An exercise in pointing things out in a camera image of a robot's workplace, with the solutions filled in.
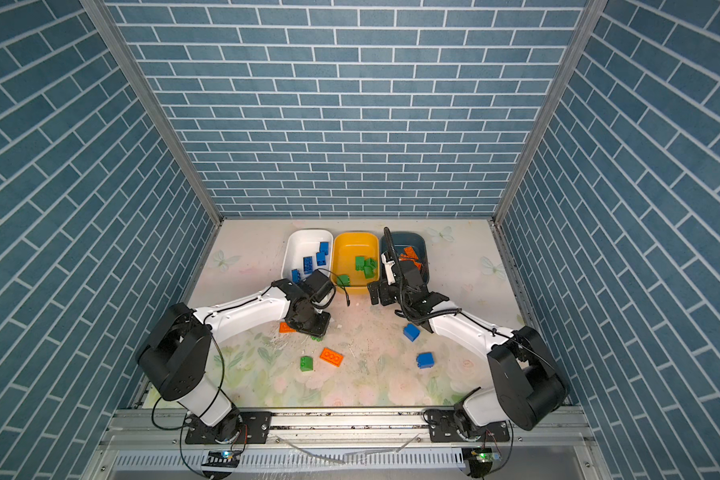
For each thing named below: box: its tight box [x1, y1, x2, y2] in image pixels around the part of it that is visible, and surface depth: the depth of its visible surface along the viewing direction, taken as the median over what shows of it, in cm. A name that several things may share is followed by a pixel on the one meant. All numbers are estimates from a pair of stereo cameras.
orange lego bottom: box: [320, 347, 344, 367], surface depth 87 cm
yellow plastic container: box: [331, 232, 380, 295], surface depth 110 cm
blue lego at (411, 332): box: [403, 323, 421, 342], surface depth 91 cm
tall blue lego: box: [303, 256, 313, 275], surface depth 107 cm
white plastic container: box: [280, 230, 334, 282], surface depth 110 cm
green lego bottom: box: [299, 356, 313, 372], surface depth 84 cm
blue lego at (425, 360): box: [416, 352, 435, 369], surface depth 86 cm
